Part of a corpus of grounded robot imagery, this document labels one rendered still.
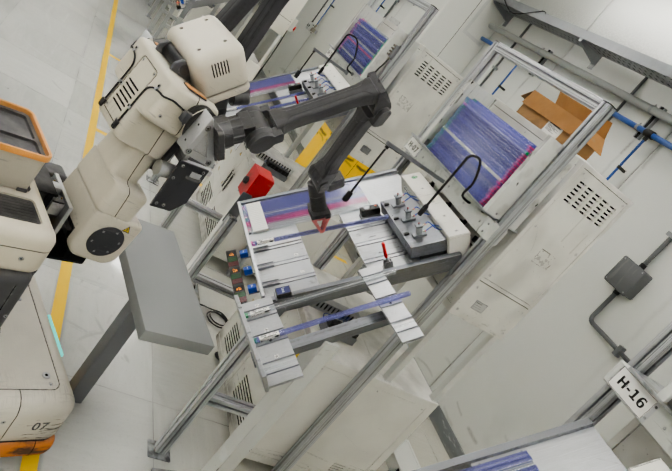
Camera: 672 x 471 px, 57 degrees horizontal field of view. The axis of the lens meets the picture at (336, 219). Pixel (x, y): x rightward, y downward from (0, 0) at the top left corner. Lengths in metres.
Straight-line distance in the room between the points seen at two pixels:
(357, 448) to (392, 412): 0.23
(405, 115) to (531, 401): 1.73
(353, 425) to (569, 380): 1.41
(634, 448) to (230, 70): 1.41
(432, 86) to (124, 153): 2.18
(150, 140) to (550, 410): 2.62
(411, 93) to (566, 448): 2.30
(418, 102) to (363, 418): 1.79
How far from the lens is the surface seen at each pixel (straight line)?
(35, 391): 2.00
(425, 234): 2.22
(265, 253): 2.33
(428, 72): 3.53
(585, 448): 1.70
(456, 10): 5.43
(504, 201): 2.16
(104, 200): 1.76
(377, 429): 2.69
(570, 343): 3.67
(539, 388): 3.69
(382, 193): 2.61
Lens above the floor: 1.62
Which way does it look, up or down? 15 degrees down
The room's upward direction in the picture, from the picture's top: 39 degrees clockwise
